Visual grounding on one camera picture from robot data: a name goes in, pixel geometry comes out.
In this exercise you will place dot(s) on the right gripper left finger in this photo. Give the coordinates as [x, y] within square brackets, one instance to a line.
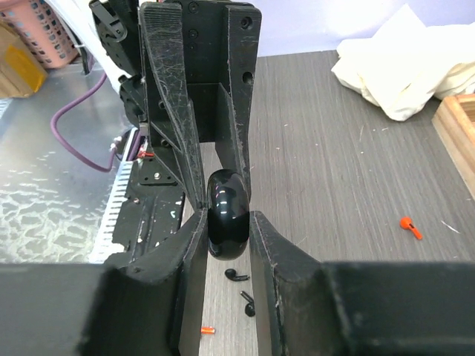
[152, 306]

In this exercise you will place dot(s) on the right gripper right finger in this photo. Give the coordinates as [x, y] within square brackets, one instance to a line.
[305, 307]

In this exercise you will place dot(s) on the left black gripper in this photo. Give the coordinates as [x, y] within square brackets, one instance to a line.
[198, 69]

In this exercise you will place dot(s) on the black earbud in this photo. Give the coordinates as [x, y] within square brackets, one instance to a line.
[250, 304]
[232, 275]

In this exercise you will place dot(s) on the black earbud case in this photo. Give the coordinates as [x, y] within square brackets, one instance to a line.
[228, 215]

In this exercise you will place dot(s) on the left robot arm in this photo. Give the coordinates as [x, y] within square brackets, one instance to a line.
[118, 28]

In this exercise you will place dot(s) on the orange earbud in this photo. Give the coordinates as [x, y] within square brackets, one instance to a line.
[407, 224]
[207, 330]

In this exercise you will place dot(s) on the pink plastic basket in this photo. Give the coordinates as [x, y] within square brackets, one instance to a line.
[41, 30]

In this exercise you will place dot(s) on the brown cardboard box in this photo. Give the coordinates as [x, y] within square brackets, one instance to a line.
[21, 74]

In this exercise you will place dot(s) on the cream white cloth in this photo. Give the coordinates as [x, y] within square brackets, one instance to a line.
[406, 63]

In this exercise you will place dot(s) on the wooden clothes rack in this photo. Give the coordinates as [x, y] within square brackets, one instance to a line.
[454, 123]

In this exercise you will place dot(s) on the grey cable duct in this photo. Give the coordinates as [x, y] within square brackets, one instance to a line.
[104, 246]

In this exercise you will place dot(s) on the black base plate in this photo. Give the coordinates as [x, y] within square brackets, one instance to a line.
[152, 212]

